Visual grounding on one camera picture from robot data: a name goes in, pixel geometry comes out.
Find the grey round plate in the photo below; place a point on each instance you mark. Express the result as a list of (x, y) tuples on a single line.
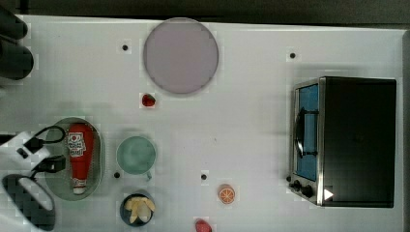
[(181, 55)]

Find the peeled banana toy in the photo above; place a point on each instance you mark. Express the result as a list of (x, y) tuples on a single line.
[(141, 208)]

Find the red strawberry toy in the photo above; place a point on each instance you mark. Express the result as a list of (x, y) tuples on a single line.
[(148, 100)]

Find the blue bowl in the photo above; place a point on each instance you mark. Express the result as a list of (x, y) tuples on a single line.
[(124, 214)]

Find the pink strawberry toy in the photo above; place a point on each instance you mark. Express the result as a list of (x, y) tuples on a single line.
[(202, 226)]

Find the red ketchup bottle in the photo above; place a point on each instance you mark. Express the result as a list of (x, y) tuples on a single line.
[(81, 145)]

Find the green oval strainer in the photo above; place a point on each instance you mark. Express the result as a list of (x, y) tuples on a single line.
[(60, 183)]

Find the teal green mug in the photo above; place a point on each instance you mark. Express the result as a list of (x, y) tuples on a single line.
[(137, 155)]

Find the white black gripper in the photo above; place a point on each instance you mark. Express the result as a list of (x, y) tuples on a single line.
[(24, 152)]

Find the black cylindrical holder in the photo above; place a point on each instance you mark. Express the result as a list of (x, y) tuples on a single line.
[(12, 26), (16, 61)]

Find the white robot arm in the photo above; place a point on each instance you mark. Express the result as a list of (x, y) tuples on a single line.
[(28, 198)]

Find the orange slice toy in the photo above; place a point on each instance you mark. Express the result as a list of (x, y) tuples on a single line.
[(226, 194)]

